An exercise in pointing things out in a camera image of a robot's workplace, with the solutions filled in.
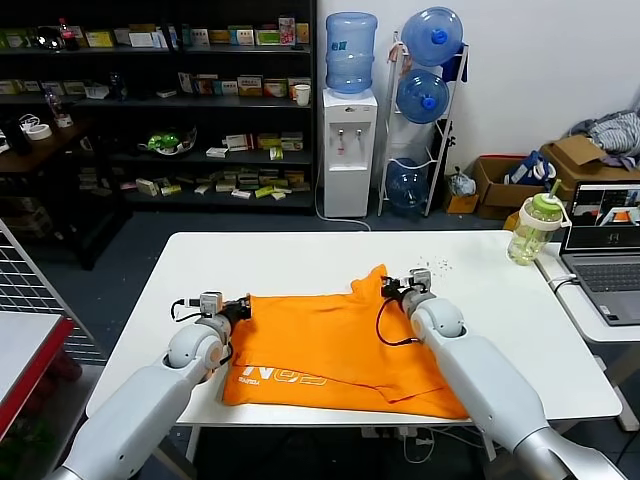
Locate cola bottle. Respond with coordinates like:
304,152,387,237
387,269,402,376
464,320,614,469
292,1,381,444
58,18,81,52

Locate blue water jug with label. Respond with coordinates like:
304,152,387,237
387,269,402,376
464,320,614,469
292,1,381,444
325,12,378,97

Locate large brown cardboard box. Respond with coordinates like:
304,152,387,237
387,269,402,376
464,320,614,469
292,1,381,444
540,134,640,203

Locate white water dispenser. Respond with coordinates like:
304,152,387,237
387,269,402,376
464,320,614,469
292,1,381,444
321,88,378,219

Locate brown wooden desk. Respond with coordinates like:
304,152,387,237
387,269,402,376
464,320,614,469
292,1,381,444
0,116,131,273

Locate black instrument behind rack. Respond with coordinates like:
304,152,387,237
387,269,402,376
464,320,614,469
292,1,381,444
430,118,457,190

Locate white laptop cable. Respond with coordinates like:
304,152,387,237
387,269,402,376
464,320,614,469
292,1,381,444
545,273,579,293

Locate small yellow box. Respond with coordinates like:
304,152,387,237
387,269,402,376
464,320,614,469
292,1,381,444
444,192,480,216

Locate white red medicine box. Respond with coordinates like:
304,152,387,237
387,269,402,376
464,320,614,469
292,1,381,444
223,134,256,153

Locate red edged white cart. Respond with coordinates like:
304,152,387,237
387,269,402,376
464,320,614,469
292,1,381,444
0,310,96,480

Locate white dispenser power cord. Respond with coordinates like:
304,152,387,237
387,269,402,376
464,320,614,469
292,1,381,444
313,163,374,233

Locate white wire grid panel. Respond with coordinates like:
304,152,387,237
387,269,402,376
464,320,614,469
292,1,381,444
0,216,95,345

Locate white wire jug rack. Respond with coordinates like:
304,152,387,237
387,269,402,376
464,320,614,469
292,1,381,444
377,31,470,218

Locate black cylinder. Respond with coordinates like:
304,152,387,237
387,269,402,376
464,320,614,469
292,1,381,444
8,121,35,155

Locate orange t-shirt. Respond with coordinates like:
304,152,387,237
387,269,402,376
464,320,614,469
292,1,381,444
221,263,474,421

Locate striped clothes pile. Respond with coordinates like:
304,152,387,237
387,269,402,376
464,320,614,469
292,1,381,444
567,110,640,173

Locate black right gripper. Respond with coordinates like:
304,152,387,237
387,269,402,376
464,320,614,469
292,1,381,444
380,275,415,302

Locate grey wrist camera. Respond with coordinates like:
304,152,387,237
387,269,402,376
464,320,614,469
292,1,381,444
197,292,224,317
408,268,434,294

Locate crumpled plastic bag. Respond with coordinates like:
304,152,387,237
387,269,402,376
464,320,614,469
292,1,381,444
446,167,476,198

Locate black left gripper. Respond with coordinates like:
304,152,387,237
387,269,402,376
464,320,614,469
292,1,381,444
221,295,253,322

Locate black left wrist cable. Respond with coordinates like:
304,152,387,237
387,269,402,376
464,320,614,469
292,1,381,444
170,297,202,323

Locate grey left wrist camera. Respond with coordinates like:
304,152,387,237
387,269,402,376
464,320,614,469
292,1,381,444
197,292,224,317

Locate shiny dark dome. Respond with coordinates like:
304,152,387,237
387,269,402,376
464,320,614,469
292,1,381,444
35,25,66,52

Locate open cardboard box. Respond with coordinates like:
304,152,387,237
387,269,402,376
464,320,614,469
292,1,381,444
470,155,549,221

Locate green white bowl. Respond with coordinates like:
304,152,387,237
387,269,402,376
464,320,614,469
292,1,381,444
137,127,199,159

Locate black shelf unit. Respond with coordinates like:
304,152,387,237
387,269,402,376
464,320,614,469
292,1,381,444
0,0,317,216

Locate grey laptop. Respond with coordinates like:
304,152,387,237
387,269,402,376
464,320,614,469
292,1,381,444
558,179,640,327

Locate blue white bag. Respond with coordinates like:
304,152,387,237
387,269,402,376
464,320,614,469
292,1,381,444
503,150,557,189

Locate green lid drinking bottle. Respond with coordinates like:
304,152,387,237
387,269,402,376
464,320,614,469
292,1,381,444
506,178,571,266

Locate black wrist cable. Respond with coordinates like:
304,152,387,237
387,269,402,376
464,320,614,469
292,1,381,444
375,296,426,348
170,297,202,323

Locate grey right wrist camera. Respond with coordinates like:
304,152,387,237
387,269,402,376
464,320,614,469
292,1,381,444
408,268,434,294

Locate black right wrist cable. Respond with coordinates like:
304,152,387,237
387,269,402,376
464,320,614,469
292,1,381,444
375,296,426,348

